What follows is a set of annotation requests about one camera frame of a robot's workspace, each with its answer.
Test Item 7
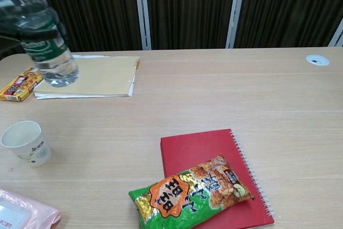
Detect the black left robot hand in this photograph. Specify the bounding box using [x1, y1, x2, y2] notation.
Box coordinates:
[14, 28, 63, 42]

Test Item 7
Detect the transparent plastic water bottle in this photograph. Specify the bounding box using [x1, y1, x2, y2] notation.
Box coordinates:
[0, 0, 80, 88]

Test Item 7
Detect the white paper cup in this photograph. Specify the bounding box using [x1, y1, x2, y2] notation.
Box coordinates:
[0, 120, 53, 167]

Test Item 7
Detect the yellow snack box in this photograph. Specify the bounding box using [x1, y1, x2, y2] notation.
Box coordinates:
[0, 67, 44, 102]

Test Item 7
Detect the tan spiral notebook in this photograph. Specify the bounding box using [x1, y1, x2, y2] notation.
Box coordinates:
[33, 54, 141, 100]

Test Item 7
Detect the pink wet wipes pack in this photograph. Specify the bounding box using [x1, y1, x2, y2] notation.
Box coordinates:
[0, 188, 62, 229]

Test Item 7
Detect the red spiral notebook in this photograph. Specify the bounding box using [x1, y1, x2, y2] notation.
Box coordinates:
[160, 128, 275, 229]

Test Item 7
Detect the green orange snack bag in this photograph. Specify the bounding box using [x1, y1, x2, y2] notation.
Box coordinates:
[128, 154, 255, 229]

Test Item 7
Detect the white round cable grommet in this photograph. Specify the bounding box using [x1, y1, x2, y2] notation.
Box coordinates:
[305, 54, 330, 67]

